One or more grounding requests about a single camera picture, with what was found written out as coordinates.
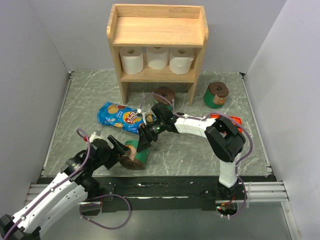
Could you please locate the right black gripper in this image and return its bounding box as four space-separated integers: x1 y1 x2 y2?
136 119 166 153

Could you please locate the green roll front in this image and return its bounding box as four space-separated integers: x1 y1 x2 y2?
119 139 149 170

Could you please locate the green roll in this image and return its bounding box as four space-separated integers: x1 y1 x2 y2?
153 86 176 111
119 139 149 170
203 81 229 109

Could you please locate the white paper roll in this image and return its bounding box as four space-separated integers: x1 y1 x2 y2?
119 46 144 75
146 46 169 70
169 47 195 75

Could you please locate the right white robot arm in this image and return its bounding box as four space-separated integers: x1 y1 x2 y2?
136 102 246 200

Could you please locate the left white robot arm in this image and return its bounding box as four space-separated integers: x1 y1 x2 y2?
0 135 130 240

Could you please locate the wooden two-tier shelf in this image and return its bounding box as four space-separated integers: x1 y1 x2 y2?
106 3 209 104

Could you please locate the blue Lays chip bag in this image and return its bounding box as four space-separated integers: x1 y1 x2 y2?
97 101 156 134

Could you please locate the green wrapped roll middle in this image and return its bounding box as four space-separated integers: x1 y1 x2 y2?
153 86 176 111

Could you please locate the green wrapped roll right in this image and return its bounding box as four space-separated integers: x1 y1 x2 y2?
203 81 229 109

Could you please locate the orange razor package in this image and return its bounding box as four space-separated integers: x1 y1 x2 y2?
209 114 243 133

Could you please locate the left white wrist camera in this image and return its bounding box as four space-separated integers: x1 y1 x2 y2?
89 130 102 143

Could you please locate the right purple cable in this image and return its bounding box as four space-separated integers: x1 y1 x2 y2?
139 92 254 218

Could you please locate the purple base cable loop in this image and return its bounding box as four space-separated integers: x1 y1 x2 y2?
79 192 132 230

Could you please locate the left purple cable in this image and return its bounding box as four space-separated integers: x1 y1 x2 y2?
3 128 92 240

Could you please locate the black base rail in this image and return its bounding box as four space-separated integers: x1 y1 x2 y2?
37 174 276 213

